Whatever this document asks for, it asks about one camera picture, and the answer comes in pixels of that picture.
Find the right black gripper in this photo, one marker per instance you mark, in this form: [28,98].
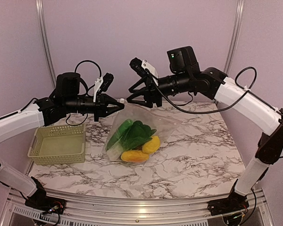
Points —
[151,93]

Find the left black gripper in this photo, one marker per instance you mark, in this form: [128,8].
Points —
[102,101]

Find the clear zip top bag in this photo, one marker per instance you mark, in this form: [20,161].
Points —
[165,126]

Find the fake bok choy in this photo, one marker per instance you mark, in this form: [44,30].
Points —
[137,135]

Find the green plastic basket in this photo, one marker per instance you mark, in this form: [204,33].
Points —
[61,144]

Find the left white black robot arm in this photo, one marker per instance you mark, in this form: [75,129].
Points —
[64,99]

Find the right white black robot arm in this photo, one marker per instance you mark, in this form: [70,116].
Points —
[187,76]

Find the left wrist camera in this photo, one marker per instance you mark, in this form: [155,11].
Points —
[101,85]

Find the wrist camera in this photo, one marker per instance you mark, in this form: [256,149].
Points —
[101,85]
[144,68]

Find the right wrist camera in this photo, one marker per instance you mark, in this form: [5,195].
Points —
[144,68]

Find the front aluminium rail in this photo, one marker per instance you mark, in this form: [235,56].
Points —
[84,210]

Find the left aluminium frame post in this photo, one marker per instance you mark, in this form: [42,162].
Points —
[45,41]

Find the aluminium frame post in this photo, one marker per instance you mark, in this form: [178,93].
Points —
[235,35]
[45,41]

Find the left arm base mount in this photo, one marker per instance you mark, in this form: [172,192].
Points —
[47,203]

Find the right aluminium frame post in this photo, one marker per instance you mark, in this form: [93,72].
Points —
[235,35]

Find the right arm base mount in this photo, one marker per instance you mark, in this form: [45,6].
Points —
[227,207]

